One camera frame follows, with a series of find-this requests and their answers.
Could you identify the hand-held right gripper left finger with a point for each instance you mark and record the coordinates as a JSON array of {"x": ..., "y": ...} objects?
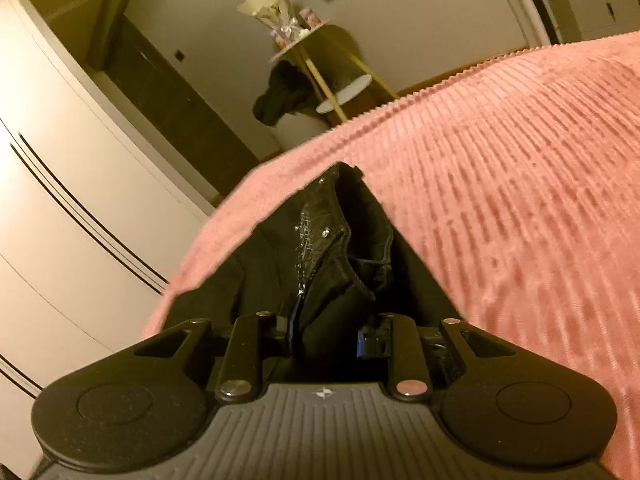
[{"x": 280, "y": 329}]

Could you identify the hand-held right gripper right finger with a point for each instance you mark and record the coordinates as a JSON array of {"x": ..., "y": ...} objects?
[{"x": 362, "y": 341}]

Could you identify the black pants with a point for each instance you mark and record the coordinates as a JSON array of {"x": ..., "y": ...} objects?
[{"x": 340, "y": 220}]

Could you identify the white round bin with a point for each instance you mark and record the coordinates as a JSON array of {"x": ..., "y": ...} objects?
[{"x": 300, "y": 130}]

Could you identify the pink ribbed blanket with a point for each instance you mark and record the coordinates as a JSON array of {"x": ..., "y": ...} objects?
[{"x": 500, "y": 160}]

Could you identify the dark hanging cloth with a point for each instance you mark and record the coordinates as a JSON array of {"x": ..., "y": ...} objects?
[{"x": 285, "y": 92}]

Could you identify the white wardrobe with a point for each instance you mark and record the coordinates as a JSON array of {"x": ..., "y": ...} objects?
[{"x": 75, "y": 185}]

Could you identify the round gold-legged side table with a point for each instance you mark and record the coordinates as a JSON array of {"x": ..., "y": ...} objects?
[{"x": 320, "y": 40}]

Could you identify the wrapped flower bouquet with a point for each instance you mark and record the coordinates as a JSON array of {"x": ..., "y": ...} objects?
[{"x": 270, "y": 5}]

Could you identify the grey cabinet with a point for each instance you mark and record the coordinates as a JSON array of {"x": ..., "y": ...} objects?
[{"x": 585, "y": 5}]

